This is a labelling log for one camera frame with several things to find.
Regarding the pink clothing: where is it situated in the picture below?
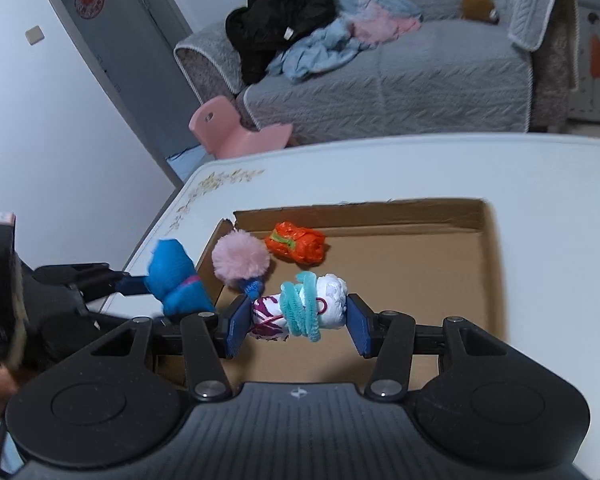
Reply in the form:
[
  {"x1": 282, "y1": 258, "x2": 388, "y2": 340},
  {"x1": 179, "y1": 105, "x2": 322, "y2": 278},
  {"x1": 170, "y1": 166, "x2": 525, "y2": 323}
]
[{"x1": 349, "y1": 2, "x2": 424, "y2": 44}]

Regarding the black clothing pile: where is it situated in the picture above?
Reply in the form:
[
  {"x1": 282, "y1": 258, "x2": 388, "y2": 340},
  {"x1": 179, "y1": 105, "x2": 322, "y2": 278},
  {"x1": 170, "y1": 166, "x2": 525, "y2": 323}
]
[{"x1": 224, "y1": 0, "x2": 337, "y2": 86}]

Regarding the small orange plastic bundle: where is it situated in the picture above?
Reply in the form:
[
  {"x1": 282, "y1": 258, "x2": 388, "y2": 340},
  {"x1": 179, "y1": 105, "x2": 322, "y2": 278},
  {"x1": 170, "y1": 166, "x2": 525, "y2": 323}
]
[{"x1": 264, "y1": 221, "x2": 327, "y2": 265}]

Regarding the grey door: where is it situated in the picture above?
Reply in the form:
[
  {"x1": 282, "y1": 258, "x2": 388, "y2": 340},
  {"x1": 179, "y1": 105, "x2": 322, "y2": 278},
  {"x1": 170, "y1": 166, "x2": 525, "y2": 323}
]
[{"x1": 55, "y1": 0, "x2": 207, "y2": 163}]

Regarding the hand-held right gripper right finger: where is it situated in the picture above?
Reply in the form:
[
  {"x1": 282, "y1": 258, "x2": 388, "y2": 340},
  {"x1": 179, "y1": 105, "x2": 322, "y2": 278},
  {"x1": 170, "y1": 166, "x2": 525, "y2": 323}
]
[{"x1": 346, "y1": 293, "x2": 511, "y2": 404}]

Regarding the pink fluffy pompom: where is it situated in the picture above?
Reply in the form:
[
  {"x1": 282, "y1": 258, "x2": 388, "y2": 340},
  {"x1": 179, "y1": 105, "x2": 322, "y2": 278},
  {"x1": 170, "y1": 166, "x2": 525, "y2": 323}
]
[{"x1": 210, "y1": 228, "x2": 272, "y2": 302}]

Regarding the brown plush toy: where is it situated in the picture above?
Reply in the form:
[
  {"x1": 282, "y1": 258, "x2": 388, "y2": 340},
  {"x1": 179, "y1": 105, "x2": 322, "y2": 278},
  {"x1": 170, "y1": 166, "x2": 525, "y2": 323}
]
[{"x1": 459, "y1": 0, "x2": 501, "y2": 25}]

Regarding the floral bundle with teal tie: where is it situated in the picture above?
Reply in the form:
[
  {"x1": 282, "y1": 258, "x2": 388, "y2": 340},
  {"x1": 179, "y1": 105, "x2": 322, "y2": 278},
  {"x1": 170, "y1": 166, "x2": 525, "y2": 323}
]
[{"x1": 250, "y1": 270, "x2": 350, "y2": 344}]

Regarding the grey quilted sofa cover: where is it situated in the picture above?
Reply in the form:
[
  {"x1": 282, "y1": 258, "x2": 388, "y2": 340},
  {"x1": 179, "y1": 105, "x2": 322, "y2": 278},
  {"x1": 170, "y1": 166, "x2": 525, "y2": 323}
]
[{"x1": 174, "y1": 0, "x2": 580, "y2": 147}]

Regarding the cardboard box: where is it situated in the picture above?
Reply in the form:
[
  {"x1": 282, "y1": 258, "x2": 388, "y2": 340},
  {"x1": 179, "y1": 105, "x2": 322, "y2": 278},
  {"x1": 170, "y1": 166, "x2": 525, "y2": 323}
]
[{"x1": 152, "y1": 198, "x2": 507, "y2": 394}]

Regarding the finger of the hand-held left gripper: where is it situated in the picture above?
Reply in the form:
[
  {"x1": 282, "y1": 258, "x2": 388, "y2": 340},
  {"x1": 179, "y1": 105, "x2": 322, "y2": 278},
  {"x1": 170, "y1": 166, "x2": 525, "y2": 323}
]
[
  {"x1": 82, "y1": 306, "x2": 133, "y2": 335},
  {"x1": 72, "y1": 262, "x2": 150, "y2": 306}
]

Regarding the pink child chair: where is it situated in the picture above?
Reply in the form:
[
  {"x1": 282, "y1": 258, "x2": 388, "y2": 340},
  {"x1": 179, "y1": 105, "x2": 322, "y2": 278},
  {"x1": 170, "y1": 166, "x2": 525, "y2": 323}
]
[{"x1": 188, "y1": 95, "x2": 295, "y2": 157}]

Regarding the blue sock bundle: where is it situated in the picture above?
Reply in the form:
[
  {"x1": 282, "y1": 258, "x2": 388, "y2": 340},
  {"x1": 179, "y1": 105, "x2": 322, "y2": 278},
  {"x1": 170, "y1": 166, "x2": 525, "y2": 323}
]
[{"x1": 145, "y1": 238, "x2": 217, "y2": 319}]

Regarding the red round door decoration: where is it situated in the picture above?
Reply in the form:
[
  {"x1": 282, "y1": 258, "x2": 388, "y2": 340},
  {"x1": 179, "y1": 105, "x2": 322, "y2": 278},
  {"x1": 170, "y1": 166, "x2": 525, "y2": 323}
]
[{"x1": 74, "y1": 0, "x2": 106, "y2": 20}]

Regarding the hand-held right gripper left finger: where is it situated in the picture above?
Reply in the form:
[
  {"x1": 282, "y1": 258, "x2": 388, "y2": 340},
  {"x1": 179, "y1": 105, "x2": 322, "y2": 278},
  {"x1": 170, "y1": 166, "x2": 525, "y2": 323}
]
[{"x1": 87, "y1": 294, "x2": 254, "y2": 404}]

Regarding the light blue clothing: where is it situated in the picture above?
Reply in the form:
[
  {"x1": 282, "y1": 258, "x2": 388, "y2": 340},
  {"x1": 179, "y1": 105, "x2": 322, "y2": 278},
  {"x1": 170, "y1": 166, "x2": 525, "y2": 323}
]
[{"x1": 267, "y1": 21, "x2": 381, "y2": 84}]

